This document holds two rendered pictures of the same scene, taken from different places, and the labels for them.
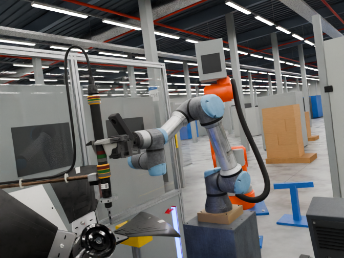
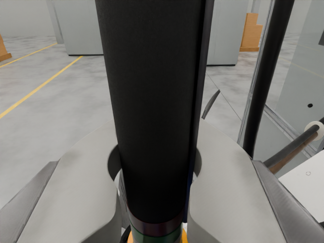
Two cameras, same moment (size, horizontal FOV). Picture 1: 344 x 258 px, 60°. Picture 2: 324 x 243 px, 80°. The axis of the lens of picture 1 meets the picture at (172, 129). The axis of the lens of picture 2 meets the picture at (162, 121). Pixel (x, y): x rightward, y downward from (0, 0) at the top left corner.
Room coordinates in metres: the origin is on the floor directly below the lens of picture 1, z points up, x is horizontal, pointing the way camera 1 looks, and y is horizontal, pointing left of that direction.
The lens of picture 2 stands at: (1.10, 0.21, 1.59)
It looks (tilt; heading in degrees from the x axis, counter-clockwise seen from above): 32 degrees down; 140
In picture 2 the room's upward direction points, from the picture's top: 1 degrees counter-clockwise
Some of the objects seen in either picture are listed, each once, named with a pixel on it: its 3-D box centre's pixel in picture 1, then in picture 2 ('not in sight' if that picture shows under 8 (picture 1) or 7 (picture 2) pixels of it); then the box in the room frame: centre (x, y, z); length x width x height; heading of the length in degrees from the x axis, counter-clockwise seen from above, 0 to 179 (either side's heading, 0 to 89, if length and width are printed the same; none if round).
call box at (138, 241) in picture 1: (133, 234); not in sight; (1.51, 0.26, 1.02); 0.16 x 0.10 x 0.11; 51
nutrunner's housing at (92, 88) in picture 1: (100, 142); not in sight; (1.04, 0.25, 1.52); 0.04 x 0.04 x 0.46
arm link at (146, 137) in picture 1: (139, 140); not in sight; (1.19, 0.13, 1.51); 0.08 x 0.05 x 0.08; 50
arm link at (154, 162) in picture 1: (154, 162); not in sight; (1.26, 0.09, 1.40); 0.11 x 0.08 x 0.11; 40
